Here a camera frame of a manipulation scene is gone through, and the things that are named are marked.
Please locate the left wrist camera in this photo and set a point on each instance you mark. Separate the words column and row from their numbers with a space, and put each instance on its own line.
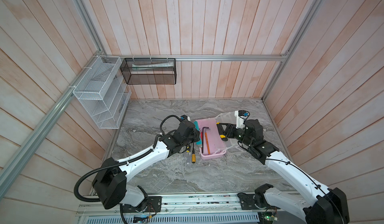
column 185, row 117

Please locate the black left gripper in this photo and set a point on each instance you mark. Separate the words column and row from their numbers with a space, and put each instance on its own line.
column 196, row 136

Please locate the aluminium mounting rail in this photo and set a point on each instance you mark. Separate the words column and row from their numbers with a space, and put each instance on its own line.
column 184, row 203

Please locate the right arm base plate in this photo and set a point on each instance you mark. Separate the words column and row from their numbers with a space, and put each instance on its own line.
column 248, row 202

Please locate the steel hex key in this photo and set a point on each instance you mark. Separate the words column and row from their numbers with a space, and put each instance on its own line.
column 204, row 129

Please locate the yellow black utility knife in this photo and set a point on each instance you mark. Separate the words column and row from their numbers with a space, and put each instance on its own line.
column 221, row 132

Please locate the black mesh wall basket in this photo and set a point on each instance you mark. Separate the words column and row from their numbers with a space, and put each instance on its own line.
column 149, row 71

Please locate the white wire mesh shelf rack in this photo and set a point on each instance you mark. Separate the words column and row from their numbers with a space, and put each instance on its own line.
column 104, row 94

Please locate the pink tool box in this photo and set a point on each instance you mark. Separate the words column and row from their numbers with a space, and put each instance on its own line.
column 218, row 148

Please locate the teal utility knife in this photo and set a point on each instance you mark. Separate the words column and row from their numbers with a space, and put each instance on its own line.
column 197, row 128

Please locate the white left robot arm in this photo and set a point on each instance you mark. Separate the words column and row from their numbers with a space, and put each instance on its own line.
column 112, row 181

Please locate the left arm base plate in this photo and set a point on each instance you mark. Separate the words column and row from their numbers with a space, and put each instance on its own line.
column 149, row 204

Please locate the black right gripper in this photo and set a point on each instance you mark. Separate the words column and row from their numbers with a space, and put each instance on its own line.
column 230, row 127

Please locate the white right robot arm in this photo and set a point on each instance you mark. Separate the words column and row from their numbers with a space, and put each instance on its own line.
column 318, row 204

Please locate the orange handled screwdriver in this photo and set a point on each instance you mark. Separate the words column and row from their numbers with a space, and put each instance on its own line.
column 193, row 154

